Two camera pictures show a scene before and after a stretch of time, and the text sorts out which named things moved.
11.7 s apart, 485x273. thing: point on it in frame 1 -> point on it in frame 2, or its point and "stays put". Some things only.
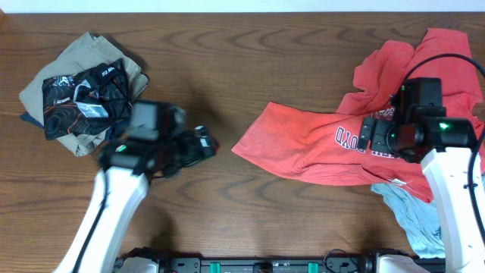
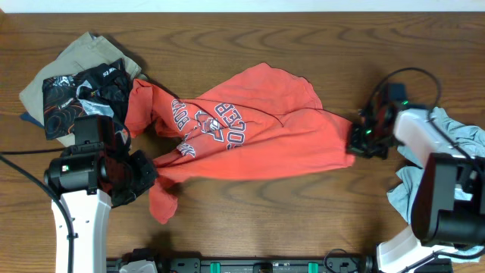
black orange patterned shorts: x=92 y=100 stays put
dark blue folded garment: x=27 y=117 stays put
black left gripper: x=196 y=154 -> x=148 y=174
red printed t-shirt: x=323 y=145 -> x=273 y=127
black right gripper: x=379 y=142 stays put
